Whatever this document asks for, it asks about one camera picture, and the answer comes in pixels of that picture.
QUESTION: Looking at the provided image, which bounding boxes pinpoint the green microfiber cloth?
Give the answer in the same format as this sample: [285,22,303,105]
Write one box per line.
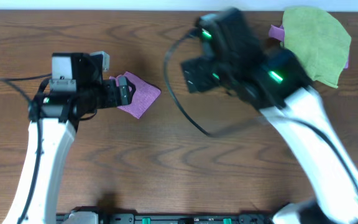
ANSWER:
[282,6,351,88]

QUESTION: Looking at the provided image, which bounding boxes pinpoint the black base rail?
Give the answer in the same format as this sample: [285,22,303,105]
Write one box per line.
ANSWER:
[56,207,273,224]

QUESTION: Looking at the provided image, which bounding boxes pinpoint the purple microfiber cloth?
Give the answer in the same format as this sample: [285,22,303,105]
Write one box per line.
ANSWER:
[109,72,161,119]

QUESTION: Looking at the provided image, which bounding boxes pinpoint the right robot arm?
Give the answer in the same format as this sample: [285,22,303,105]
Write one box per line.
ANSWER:
[181,7,358,223]

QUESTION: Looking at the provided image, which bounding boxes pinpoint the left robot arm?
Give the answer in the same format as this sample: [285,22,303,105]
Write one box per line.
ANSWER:
[2,51,136,223]

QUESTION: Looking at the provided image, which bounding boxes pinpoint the right black cable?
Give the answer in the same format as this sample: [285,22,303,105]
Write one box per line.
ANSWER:
[162,29,358,203]

